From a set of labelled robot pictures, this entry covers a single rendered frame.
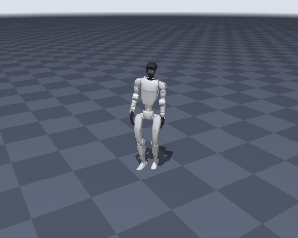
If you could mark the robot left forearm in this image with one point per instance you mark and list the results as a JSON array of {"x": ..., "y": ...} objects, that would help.
[{"x": 162, "y": 110}]

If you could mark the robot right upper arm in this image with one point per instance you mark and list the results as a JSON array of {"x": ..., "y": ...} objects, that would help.
[{"x": 137, "y": 88}]

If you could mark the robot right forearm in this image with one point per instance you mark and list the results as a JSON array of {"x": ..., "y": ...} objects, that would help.
[{"x": 133, "y": 105}]

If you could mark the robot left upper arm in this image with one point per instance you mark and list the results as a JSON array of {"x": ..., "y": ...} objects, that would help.
[{"x": 162, "y": 86}]

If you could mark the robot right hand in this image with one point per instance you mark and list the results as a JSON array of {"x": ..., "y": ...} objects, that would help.
[{"x": 131, "y": 117}]

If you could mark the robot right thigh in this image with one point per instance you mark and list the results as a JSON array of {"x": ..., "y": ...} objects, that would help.
[{"x": 138, "y": 129}]

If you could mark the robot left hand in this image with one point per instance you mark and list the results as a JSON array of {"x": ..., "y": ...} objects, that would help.
[{"x": 162, "y": 123}]

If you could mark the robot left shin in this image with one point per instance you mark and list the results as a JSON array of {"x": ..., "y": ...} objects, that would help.
[{"x": 155, "y": 151}]

